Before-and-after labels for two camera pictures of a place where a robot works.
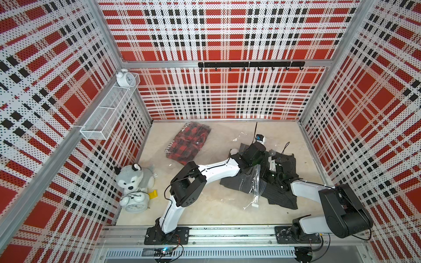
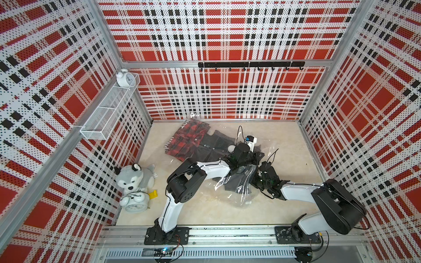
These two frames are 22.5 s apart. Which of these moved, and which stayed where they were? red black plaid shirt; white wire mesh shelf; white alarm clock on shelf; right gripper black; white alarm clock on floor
Moved: right gripper black
Stayed: red black plaid shirt; white alarm clock on shelf; white alarm clock on floor; white wire mesh shelf
